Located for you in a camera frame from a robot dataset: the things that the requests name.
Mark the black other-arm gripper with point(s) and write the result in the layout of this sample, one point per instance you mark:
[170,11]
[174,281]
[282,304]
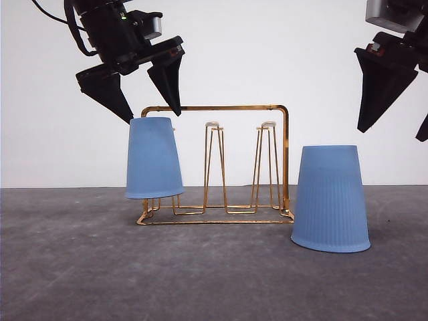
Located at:
[383,79]

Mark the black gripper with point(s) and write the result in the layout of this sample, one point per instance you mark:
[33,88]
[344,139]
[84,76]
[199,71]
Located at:
[128,50]

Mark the blue ribbed plastic cup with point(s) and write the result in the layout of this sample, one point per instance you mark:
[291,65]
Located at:
[329,205]

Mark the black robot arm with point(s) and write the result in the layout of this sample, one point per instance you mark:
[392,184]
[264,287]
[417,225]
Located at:
[100,18]

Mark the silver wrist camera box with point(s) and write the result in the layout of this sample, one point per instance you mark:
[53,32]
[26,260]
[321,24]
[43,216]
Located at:
[156,26]

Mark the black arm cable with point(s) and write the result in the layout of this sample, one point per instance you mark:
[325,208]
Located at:
[71,20]

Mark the silver other-arm camera box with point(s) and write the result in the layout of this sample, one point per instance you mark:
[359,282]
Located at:
[398,15]

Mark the gold wire cup rack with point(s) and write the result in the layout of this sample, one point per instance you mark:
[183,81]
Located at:
[213,221]

